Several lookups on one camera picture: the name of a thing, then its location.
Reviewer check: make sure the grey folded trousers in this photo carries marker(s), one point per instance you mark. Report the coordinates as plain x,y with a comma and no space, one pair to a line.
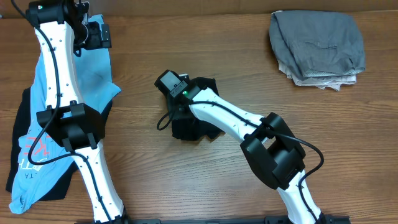
314,44

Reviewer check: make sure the light blue t-shirt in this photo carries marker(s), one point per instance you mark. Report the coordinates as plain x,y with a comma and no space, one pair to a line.
93,71

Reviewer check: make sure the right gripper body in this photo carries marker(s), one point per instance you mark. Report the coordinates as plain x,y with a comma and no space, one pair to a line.
174,115

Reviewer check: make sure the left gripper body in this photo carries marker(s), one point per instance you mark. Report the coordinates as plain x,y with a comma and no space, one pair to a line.
89,38

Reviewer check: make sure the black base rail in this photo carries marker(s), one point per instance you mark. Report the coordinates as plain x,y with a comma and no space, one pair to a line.
327,219

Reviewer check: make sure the black t-shirt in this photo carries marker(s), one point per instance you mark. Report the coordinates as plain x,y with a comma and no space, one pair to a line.
194,131

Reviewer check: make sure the black shirt under pile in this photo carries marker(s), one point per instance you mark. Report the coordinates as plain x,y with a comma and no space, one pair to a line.
21,125

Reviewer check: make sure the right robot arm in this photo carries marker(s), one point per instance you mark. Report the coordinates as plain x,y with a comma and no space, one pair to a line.
273,153

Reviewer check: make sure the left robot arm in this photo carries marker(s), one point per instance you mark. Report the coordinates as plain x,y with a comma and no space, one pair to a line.
63,30

